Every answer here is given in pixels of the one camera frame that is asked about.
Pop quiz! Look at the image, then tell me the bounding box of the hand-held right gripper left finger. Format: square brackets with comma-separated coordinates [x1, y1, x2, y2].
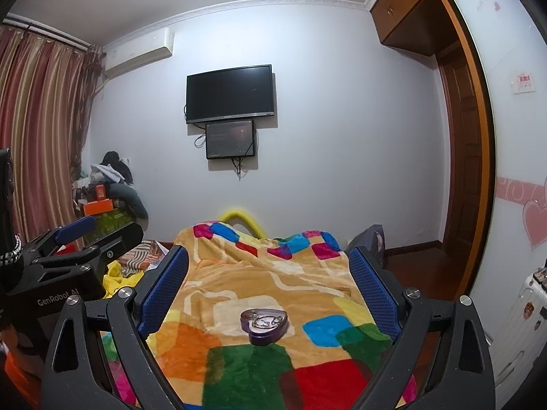
[40, 245, 191, 410]

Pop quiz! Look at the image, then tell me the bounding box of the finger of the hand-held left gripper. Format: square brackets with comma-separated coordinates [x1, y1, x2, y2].
[32, 221, 145, 285]
[19, 216, 98, 261]

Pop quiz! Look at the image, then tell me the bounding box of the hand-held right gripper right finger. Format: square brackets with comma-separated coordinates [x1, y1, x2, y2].
[349, 245, 496, 410]

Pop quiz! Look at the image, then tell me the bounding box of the silver chain necklace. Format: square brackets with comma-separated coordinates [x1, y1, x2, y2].
[250, 313, 280, 329]

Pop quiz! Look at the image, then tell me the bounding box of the purple heart-shaped box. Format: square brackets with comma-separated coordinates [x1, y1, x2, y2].
[239, 305, 290, 346]

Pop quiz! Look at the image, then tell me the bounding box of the green patterned cloth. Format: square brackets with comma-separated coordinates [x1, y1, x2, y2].
[81, 208, 139, 248]

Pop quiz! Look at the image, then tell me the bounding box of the striped blanket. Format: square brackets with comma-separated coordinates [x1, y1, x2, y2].
[117, 240, 165, 278]

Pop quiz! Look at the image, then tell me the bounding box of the orange box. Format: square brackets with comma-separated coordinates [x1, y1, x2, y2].
[83, 199, 115, 216]

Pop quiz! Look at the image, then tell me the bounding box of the grey pillow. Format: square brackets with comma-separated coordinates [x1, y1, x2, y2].
[109, 183, 149, 218]

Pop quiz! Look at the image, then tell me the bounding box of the yellow blanket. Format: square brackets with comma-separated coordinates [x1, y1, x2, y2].
[103, 260, 142, 300]

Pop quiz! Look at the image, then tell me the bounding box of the pile of clothes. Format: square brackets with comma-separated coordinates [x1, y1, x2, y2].
[72, 151, 134, 199]

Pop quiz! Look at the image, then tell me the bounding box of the orange cloth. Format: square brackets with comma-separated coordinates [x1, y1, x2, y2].
[0, 337, 39, 410]

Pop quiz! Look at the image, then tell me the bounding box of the colourful patchwork blanket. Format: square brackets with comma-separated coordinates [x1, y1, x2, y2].
[100, 221, 417, 410]

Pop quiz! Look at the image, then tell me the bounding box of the striped curtain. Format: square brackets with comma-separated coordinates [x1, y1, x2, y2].
[0, 23, 103, 244]

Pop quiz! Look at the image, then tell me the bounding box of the yellow tube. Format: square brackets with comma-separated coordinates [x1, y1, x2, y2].
[219, 208, 266, 237]

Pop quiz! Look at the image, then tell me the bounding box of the small black monitor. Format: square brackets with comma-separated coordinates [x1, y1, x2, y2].
[205, 120, 256, 160]

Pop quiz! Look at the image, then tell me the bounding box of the white suitcase with stickers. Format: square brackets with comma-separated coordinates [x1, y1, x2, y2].
[489, 265, 547, 394]

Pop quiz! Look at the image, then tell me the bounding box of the brown wooden door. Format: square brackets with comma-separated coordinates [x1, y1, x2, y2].
[436, 49, 488, 261]

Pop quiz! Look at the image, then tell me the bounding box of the white air conditioner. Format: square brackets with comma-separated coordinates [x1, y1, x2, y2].
[103, 27, 176, 78]

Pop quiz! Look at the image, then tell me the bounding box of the white paper sticker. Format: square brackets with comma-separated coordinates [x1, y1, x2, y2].
[509, 69, 536, 93]

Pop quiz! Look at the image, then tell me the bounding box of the wooden overhead cabinet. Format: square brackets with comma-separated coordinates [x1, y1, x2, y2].
[370, 0, 454, 56]

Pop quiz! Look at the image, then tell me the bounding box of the black wall television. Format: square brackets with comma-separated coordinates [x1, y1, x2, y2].
[185, 65, 274, 124]

